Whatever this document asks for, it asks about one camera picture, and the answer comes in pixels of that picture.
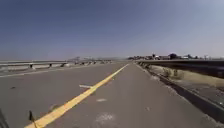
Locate robot's own part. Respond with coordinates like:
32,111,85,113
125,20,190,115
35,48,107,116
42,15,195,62
28,110,38,128

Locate dark metal guardrail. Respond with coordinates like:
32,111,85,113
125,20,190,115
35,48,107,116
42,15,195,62
135,58,224,80

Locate distant row of buildings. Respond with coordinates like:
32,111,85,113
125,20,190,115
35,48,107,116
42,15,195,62
127,52,212,61

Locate yellow painted line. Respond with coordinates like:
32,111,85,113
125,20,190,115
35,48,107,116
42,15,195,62
23,63,130,128

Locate dry sandy verge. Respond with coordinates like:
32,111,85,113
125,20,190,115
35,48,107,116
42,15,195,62
146,64,224,90

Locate grey asphalt road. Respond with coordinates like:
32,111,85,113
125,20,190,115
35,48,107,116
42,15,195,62
0,61,224,128

